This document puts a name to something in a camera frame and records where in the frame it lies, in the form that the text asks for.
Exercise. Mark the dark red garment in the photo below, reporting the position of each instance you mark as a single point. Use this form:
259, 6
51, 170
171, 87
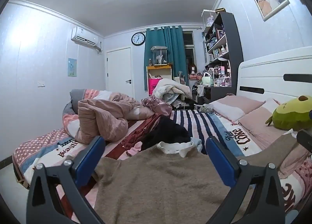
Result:
139, 136

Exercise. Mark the pink bag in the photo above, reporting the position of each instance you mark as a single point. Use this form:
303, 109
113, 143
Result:
153, 86

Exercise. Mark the mint green bag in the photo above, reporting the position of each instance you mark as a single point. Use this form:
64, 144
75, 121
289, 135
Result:
206, 81

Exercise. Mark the white blanket bundle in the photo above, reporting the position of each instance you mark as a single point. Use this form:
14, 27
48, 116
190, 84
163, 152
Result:
170, 87

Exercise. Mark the small light pink garment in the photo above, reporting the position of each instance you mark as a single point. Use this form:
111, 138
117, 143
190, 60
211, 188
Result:
134, 150

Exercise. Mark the window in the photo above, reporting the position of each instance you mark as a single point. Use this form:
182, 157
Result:
190, 48

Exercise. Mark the green plush toy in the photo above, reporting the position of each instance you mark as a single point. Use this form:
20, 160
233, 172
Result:
290, 114

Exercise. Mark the pink quilt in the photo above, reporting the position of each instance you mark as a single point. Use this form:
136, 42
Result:
102, 116

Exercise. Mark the light blue garment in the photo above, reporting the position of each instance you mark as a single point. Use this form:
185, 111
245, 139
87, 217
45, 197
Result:
197, 144

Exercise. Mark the black fuzzy garment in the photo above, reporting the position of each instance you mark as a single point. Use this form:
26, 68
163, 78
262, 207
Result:
170, 128

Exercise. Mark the white air conditioner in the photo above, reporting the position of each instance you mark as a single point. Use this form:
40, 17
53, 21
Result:
84, 37

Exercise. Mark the white wall switch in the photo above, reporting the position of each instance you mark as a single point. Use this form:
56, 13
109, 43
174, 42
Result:
41, 83

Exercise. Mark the grey lace cloth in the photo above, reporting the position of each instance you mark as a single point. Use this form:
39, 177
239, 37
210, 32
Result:
206, 108

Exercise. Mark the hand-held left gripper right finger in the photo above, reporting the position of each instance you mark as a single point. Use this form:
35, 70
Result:
219, 158

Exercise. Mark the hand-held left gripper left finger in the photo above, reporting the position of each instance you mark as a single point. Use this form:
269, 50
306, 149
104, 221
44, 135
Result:
91, 155

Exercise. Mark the dark bookshelf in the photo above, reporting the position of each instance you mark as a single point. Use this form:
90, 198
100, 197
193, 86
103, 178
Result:
235, 43

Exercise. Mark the beige sweater with white collar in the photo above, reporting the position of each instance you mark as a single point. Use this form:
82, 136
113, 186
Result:
158, 185

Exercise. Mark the mannequin head with wig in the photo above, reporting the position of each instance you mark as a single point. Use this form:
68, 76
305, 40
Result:
193, 68

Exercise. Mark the pink and white pillow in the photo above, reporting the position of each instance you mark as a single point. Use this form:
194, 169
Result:
234, 106
258, 124

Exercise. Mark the pink satin garment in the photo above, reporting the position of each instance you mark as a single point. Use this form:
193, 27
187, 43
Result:
158, 105

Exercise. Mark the glass display case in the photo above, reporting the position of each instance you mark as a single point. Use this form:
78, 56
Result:
159, 55

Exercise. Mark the white bed headboard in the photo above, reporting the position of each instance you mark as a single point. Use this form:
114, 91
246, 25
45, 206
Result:
263, 67

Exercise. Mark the clear display box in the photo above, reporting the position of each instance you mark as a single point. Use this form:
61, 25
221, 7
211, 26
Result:
208, 17

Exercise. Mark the round wall clock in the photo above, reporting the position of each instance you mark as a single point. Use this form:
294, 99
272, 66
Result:
138, 39

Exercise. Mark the grey pillow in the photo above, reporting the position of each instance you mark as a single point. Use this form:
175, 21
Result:
75, 97

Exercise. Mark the small blue wall poster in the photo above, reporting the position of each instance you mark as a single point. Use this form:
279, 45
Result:
72, 67

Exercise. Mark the yellow shelf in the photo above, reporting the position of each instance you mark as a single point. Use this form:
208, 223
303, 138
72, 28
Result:
159, 67

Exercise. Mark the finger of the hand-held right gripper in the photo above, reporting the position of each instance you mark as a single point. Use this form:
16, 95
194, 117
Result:
305, 141

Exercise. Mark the striped printed bed sheet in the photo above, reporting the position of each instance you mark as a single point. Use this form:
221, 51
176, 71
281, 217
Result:
195, 121

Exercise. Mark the teal curtain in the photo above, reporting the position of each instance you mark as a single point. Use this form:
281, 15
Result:
170, 43

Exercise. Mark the white door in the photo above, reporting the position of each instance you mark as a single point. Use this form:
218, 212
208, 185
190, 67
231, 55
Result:
119, 72

